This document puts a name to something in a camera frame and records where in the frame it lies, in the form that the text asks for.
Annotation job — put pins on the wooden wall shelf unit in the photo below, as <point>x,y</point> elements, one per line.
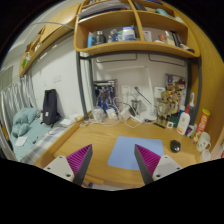
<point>157,26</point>

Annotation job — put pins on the white mug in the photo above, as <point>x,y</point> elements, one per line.
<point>204,142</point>

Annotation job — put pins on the metal bed rail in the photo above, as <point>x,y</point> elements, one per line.
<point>15,97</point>

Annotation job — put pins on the white plastic jar on shelf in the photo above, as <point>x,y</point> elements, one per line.
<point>128,34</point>

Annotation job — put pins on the black computer mouse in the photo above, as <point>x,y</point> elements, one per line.
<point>175,146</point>

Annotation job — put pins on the robot figure box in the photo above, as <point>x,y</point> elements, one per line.
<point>105,92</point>

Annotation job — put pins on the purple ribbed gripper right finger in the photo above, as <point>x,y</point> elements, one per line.
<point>152,166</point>

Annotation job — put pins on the light blue bed sheet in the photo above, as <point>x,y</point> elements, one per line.
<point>36,141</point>

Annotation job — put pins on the white lotion bottle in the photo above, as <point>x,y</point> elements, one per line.
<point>184,121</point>

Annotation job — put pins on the black backpack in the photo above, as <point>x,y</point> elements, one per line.
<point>50,112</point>

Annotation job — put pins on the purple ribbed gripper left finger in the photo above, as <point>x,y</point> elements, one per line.
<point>73,167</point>

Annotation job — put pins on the white power adapter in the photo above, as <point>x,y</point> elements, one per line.
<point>125,113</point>

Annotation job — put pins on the teal pillow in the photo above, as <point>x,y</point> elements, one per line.
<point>25,115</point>

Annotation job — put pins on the dark bottle on shelf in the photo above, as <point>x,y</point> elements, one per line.
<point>100,38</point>

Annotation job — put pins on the red chips can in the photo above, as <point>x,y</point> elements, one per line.
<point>201,125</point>

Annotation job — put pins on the golden robot figurine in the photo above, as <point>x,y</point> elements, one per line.
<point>166,108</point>

